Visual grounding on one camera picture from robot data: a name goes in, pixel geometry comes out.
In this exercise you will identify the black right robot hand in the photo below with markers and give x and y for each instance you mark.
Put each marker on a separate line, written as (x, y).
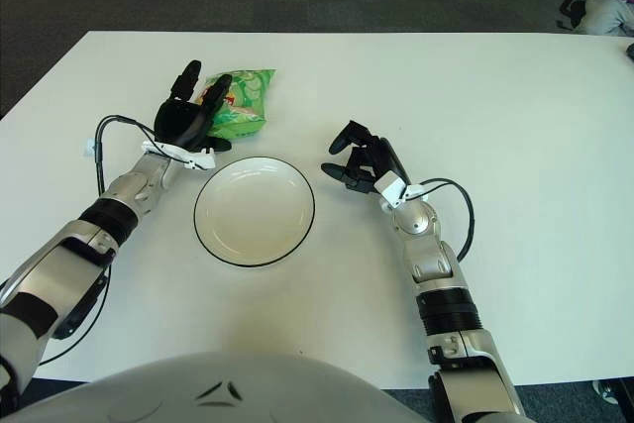
(381, 155)

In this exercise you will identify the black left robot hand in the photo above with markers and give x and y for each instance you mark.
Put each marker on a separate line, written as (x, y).
(173, 121)

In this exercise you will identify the green chips snack bag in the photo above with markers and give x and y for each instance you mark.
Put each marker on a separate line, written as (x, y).
(243, 111)

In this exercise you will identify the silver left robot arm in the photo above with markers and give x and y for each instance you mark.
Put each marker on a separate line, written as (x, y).
(64, 264)

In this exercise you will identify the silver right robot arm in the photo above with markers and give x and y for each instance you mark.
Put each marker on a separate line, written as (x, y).
(421, 225)

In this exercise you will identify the white plate black rim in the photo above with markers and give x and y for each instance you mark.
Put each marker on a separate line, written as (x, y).
(252, 215)

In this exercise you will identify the grey robot torso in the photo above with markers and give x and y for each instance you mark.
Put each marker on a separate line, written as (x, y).
(223, 383)

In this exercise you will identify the dark object on table edge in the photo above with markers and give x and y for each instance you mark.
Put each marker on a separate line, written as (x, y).
(631, 50)

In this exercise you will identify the chair caster base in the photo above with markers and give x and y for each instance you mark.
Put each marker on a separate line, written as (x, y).
(606, 388)

